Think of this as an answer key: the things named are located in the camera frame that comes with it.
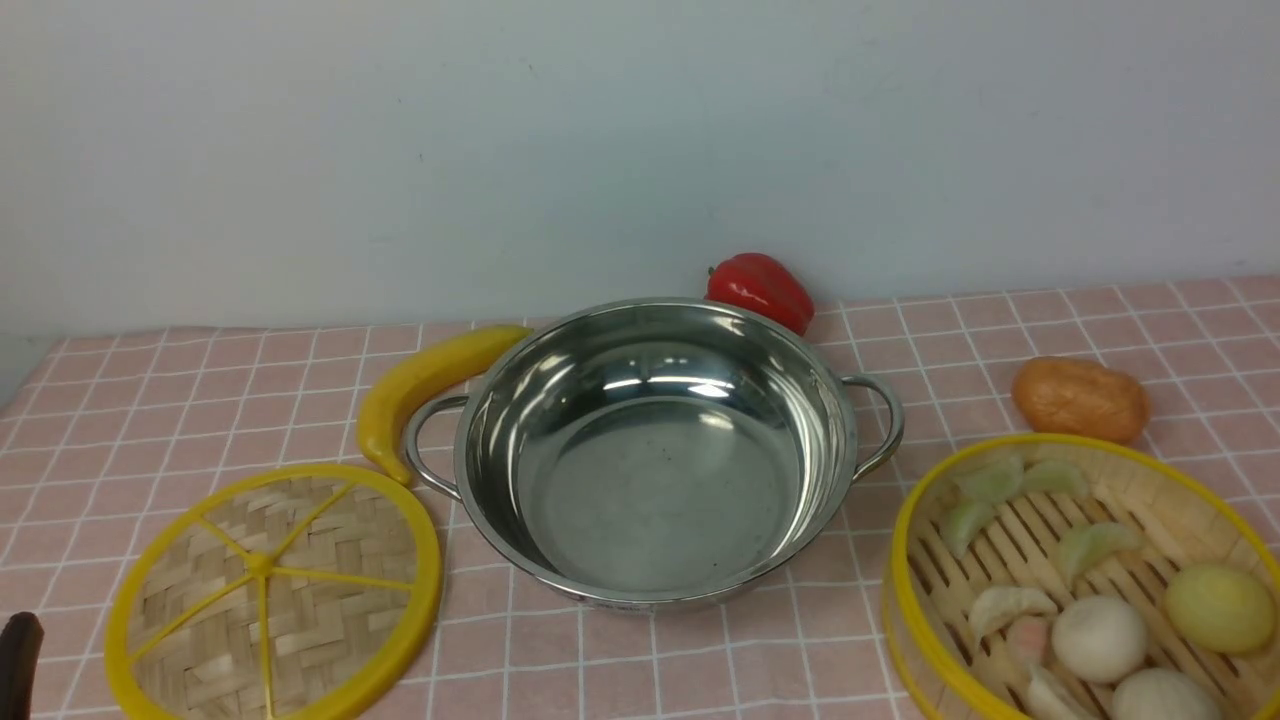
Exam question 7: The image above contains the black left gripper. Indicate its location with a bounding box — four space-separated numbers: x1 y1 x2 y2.
0 612 45 720

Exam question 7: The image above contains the yellow woven steamer lid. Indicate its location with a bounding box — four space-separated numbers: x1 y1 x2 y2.
102 464 444 719

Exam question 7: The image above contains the yellow bamboo steamer basket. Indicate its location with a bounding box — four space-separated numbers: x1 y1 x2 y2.
882 433 1279 719

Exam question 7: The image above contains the stainless steel pot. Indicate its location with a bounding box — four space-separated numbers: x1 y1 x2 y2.
397 299 905 612

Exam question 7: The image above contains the yellow banana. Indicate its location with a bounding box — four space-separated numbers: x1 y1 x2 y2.
355 325 532 486

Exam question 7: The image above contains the red bell pepper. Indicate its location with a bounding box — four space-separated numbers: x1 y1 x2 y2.
704 252 817 336

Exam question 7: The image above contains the green dumpling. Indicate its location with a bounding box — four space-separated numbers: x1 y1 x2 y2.
952 454 1025 505
1021 457 1091 498
940 498 997 560
1053 521 1146 589

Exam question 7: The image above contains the white dumpling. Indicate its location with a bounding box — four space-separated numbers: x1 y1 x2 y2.
1025 664 1096 720
968 585 1059 641

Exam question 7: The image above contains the green dumpling back left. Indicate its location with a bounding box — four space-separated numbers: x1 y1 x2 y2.
952 454 1025 505

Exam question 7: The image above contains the pink dumpling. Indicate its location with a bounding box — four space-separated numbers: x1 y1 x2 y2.
1005 615 1053 667

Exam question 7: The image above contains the white dumpling front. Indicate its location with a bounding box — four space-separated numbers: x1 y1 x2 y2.
1025 664 1096 720

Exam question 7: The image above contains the green dumpling back right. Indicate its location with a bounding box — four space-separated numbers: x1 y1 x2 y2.
1021 457 1091 498

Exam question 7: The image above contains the green dumpling centre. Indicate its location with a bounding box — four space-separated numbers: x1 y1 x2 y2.
1053 521 1146 589

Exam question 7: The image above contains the brown potato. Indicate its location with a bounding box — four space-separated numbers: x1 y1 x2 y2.
1011 356 1152 445

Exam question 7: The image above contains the white round bun upper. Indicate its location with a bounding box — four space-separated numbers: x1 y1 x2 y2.
1050 594 1149 684

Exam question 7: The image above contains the white round bun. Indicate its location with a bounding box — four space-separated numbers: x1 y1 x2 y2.
1110 667 1222 719
1050 594 1149 684

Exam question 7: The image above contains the white round bun lower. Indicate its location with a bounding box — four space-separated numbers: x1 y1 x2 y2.
1110 667 1222 719

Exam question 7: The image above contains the yellow-green round bun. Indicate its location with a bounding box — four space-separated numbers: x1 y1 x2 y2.
1164 562 1277 655

